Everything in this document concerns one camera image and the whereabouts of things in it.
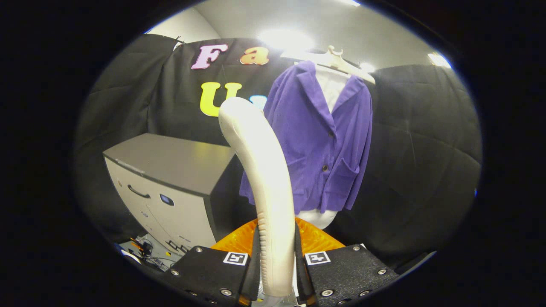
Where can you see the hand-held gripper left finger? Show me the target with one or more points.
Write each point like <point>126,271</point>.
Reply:
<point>209,273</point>

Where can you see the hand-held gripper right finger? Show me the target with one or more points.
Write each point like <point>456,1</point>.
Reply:
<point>349,273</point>

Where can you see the white garment steamer head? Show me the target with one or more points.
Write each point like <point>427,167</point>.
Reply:
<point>268,192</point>

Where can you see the white clothes hanger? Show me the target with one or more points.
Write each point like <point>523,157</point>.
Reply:
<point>337,62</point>

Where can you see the grey cabinet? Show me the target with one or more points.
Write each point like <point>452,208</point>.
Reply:
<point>170,162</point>

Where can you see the black backdrop cloth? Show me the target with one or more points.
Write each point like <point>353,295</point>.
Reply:
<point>426,149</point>

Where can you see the white backing cloth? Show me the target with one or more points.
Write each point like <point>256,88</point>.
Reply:
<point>332,89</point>

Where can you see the small ceiling light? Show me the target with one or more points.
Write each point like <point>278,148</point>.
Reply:
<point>367,67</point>

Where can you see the double ceiling light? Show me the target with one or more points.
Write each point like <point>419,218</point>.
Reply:
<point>439,59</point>

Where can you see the black backdrop clip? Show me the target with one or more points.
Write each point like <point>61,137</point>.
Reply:
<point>178,39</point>

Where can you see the long ceiling light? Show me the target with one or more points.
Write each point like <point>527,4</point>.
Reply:
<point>286,39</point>

